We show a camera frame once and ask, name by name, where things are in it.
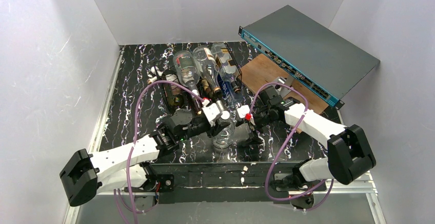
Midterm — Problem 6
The clear bottle red label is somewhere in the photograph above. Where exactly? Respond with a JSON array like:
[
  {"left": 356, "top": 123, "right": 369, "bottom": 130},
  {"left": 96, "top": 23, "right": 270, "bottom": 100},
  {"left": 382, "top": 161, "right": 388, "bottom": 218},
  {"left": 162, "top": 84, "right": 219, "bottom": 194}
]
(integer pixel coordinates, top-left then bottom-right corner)
[{"left": 212, "top": 118, "right": 235, "bottom": 149}]

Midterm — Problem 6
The clear bottle dark label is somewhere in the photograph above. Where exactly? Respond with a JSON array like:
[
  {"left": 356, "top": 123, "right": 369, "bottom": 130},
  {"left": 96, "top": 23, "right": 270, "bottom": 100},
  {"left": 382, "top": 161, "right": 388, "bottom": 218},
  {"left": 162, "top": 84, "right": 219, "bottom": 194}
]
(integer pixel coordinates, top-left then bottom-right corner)
[{"left": 173, "top": 51, "right": 200, "bottom": 95}]

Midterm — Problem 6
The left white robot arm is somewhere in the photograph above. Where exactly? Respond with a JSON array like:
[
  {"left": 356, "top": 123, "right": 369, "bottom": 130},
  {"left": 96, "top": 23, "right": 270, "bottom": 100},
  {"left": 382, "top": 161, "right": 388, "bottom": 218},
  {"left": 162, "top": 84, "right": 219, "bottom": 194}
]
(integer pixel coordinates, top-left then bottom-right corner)
[{"left": 60, "top": 105, "right": 231, "bottom": 207}]

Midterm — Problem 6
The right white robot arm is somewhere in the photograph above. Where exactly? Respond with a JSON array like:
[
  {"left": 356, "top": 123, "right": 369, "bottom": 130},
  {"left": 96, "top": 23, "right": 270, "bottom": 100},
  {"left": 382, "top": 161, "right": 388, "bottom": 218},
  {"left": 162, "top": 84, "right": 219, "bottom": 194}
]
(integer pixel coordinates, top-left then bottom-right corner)
[{"left": 236, "top": 87, "right": 377, "bottom": 188}]

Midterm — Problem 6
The dark wine bottle gold cap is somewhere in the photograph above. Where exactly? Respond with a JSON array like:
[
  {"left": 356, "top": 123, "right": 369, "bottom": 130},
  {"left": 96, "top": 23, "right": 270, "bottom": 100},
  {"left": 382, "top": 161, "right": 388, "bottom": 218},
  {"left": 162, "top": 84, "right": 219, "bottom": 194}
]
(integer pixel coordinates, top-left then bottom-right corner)
[{"left": 187, "top": 87, "right": 202, "bottom": 115}]

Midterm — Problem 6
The dark wine bottle silver cap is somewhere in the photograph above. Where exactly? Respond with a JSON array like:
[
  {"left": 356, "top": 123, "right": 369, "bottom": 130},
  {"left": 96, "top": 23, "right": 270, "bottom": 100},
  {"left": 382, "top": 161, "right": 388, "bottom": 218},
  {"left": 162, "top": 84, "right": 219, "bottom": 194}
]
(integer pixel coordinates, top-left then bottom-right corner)
[{"left": 162, "top": 69, "right": 185, "bottom": 113}]

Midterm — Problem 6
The blue label clear bottle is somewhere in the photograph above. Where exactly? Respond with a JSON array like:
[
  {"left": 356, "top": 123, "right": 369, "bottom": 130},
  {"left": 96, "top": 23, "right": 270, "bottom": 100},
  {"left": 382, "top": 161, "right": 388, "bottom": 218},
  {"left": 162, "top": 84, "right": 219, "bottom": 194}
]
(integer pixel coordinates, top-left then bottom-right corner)
[{"left": 218, "top": 74, "right": 243, "bottom": 108}]

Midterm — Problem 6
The clear bottle brown neck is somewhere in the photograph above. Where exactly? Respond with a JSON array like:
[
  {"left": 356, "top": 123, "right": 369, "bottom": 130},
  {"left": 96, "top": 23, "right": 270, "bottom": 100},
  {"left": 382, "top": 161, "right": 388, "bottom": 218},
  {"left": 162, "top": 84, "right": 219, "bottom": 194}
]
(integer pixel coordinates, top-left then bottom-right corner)
[{"left": 192, "top": 46, "right": 221, "bottom": 91}]

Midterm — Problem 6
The clear bottle gold label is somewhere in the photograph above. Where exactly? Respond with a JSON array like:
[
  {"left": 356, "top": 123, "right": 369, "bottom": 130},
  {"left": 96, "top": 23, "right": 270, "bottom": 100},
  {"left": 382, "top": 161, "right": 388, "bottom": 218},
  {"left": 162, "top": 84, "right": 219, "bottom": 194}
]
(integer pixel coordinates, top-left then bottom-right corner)
[{"left": 211, "top": 42, "right": 242, "bottom": 94}]

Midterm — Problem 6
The brown wooden board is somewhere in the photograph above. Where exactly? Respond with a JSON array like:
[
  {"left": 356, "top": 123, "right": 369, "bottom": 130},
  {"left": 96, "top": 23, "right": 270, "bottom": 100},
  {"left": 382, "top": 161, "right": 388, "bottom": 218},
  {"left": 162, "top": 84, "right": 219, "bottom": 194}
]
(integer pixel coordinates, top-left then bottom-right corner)
[{"left": 241, "top": 54, "right": 329, "bottom": 115}]

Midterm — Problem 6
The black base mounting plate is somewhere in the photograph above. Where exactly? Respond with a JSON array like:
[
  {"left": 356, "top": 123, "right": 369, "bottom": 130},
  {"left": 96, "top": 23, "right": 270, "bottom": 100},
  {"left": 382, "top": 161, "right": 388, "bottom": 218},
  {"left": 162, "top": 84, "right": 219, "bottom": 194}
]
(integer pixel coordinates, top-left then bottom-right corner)
[{"left": 112, "top": 161, "right": 347, "bottom": 205}]

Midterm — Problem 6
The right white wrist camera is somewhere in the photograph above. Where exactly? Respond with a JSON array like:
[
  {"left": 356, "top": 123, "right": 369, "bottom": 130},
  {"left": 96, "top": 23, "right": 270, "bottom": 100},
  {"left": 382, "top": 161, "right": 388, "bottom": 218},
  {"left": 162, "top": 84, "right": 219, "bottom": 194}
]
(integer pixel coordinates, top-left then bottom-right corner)
[{"left": 236, "top": 105, "right": 253, "bottom": 121}]

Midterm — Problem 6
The grey metal bracket stand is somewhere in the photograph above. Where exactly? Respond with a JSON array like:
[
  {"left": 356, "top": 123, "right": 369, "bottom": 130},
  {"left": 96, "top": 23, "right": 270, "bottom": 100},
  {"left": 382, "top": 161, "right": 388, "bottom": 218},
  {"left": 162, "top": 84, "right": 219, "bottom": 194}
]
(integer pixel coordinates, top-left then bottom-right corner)
[{"left": 273, "top": 75, "right": 294, "bottom": 99}]

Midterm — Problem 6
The black wire wine rack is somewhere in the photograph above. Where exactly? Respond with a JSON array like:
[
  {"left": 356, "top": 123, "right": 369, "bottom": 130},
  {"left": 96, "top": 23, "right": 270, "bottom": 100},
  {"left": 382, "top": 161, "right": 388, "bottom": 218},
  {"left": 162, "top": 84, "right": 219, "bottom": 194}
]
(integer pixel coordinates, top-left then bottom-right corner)
[{"left": 147, "top": 42, "right": 242, "bottom": 105}]

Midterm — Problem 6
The teal network switch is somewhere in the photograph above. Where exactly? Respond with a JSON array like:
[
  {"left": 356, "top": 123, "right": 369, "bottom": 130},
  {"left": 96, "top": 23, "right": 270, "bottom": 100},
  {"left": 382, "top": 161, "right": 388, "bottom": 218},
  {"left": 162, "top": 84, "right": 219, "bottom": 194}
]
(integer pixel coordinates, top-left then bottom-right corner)
[{"left": 239, "top": 5, "right": 380, "bottom": 110}]

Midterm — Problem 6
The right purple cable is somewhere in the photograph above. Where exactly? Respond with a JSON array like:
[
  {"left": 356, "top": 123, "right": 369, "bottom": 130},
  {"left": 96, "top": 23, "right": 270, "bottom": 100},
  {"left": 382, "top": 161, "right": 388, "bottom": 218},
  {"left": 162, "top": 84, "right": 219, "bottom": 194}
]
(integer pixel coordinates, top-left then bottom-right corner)
[{"left": 249, "top": 82, "right": 334, "bottom": 213}]

